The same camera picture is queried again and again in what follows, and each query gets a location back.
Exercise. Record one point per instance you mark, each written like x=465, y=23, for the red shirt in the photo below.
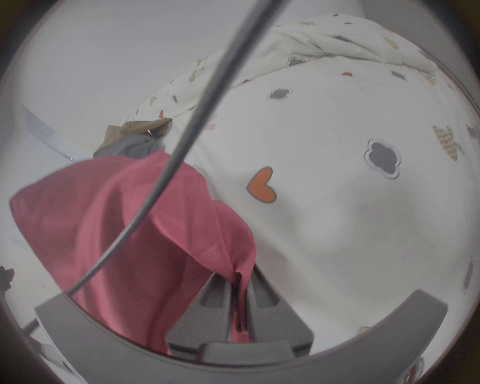
x=131, y=225

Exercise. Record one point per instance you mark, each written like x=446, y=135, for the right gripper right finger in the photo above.
x=273, y=318

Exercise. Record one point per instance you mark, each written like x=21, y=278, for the cream printed quilt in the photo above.
x=300, y=45

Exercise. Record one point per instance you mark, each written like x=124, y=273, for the bed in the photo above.
x=337, y=225

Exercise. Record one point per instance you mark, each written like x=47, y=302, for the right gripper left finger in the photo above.
x=210, y=315

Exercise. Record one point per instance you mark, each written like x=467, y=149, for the tan garment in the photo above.
x=123, y=131

